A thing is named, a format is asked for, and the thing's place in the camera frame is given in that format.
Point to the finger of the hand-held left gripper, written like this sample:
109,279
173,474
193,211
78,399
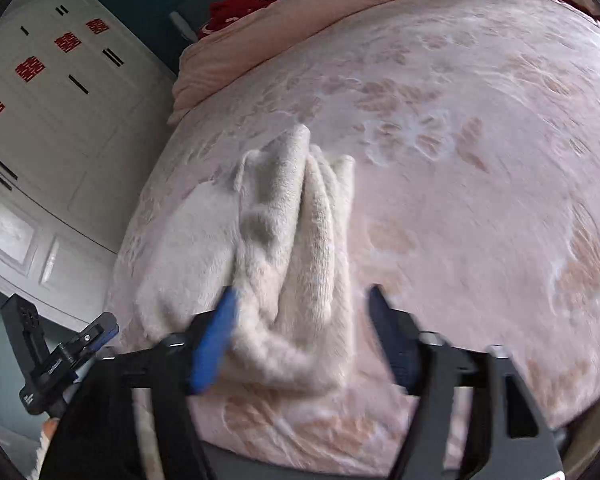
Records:
92,335

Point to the pink folded duvet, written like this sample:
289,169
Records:
305,10

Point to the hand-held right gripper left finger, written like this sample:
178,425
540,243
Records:
215,340

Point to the white wardrobe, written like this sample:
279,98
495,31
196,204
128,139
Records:
55,160

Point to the pink floral blanket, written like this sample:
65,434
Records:
480,210

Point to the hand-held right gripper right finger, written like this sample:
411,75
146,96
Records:
397,345

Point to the red pillow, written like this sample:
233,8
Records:
230,12

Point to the cream fluffy sweater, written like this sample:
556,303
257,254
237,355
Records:
280,240

